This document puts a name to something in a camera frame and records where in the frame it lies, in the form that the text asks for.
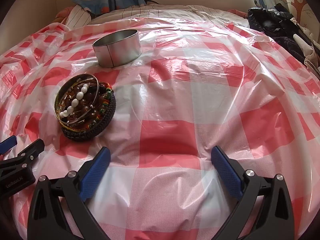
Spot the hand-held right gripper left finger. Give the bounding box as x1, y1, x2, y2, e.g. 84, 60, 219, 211
27, 146, 112, 240

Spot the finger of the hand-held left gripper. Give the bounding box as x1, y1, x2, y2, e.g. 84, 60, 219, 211
0, 139, 45, 178
0, 135, 17, 155

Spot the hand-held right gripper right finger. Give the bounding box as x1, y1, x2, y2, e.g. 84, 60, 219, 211
211, 145, 295, 240

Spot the pile of assorted bracelets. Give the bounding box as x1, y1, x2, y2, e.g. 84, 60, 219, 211
54, 74, 117, 140

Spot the round metal tin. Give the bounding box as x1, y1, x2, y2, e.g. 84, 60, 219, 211
92, 29, 142, 68

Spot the red checked plastic sheet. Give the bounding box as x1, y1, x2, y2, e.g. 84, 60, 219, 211
0, 17, 320, 240

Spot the pink cloth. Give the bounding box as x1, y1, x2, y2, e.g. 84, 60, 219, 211
55, 6, 75, 22

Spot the white striped pillow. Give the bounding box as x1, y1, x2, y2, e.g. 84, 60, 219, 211
65, 5, 92, 29

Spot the beige cloth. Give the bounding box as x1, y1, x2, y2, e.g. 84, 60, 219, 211
294, 34, 320, 78

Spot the black jacket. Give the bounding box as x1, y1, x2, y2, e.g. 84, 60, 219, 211
247, 4, 313, 60

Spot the cream tree print curtain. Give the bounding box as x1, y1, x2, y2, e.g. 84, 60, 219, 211
252, 0, 320, 32

